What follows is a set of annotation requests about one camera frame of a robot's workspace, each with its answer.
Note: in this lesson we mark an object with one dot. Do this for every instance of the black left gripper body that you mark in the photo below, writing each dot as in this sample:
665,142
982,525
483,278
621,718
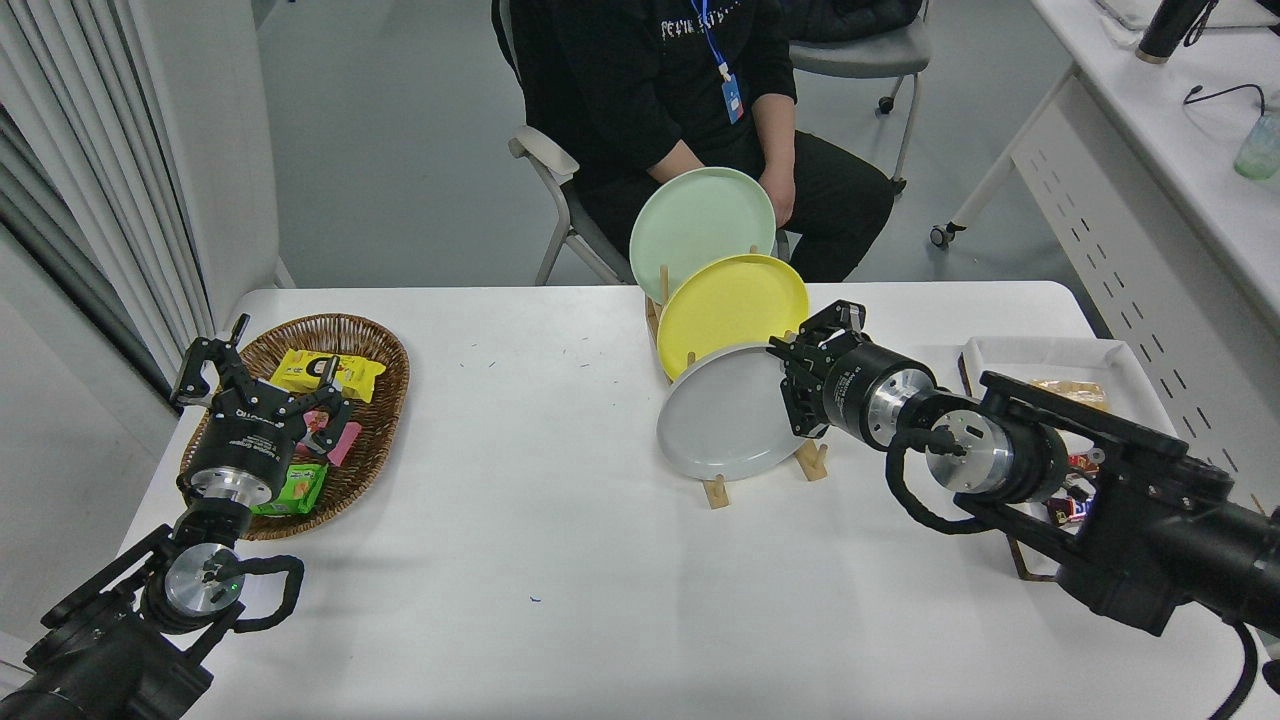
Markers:
245,440

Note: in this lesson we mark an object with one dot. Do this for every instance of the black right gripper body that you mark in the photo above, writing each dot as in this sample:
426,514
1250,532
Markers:
850,390

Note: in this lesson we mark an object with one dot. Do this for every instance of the grey plate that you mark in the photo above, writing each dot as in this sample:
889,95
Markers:
720,420

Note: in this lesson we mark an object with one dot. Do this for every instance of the person's right forearm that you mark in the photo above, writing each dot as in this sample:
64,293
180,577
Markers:
675,162

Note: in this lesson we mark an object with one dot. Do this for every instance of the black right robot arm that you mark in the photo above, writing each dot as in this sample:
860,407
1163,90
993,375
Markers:
1150,540

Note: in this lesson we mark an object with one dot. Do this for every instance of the person's left forearm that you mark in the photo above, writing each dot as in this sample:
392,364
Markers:
775,135

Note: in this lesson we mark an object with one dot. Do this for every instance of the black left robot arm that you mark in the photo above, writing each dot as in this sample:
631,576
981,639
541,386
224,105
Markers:
100,650

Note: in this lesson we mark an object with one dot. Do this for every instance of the yellow plate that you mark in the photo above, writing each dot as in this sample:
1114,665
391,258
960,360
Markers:
730,305

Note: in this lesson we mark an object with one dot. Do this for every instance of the wooden plate rack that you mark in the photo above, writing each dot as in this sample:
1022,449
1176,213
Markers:
715,495

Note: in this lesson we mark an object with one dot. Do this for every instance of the pale green plate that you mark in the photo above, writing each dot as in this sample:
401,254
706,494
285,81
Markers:
695,220

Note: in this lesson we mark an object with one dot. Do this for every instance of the person's left hand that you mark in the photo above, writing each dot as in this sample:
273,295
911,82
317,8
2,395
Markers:
782,190

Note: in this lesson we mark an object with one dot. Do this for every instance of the red white snack packet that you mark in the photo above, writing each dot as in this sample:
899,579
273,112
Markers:
316,420

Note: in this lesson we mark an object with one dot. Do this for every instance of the yellow snack packet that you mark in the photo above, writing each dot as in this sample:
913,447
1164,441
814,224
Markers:
295,375

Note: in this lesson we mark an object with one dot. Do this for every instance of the pink snack packet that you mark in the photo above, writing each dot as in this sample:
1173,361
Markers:
347,445

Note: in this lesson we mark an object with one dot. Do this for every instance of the brown wicker basket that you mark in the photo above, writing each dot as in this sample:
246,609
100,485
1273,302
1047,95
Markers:
380,430

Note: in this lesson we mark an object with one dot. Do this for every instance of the green snack packet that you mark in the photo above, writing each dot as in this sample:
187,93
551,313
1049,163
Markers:
300,488

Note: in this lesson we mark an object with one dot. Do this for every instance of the white rectangular tray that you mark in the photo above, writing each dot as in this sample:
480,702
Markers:
1040,355

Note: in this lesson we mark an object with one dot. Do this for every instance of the pale cracker snack packet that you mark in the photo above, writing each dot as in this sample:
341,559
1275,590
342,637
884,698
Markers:
1075,392

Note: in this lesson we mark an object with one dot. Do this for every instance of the brown Snickers bar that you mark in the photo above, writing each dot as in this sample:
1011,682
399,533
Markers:
1062,510

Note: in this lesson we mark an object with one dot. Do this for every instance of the red snack bar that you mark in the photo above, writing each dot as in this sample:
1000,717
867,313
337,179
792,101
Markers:
1085,466

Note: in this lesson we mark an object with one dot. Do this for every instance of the grey wheeled chair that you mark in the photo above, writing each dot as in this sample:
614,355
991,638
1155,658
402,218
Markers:
860,55

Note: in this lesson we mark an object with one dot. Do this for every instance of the white vertical blinds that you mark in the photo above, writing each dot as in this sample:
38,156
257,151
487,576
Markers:
60,120

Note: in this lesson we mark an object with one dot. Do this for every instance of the black jacket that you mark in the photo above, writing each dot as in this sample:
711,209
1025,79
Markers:
850,15

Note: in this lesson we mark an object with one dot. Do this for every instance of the person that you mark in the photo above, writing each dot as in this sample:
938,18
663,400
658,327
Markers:
620,80

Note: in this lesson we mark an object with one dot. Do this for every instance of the grey chair with white armrest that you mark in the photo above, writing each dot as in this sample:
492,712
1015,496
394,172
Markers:
545,150

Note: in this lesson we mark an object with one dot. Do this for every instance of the white perforated desk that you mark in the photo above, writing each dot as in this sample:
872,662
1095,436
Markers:
1200,150

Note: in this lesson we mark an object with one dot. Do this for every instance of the black flask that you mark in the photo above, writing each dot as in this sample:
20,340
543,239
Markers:
1165,25

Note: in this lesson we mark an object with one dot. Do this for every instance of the clear green bottle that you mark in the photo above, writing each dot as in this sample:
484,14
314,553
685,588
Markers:
1258,150

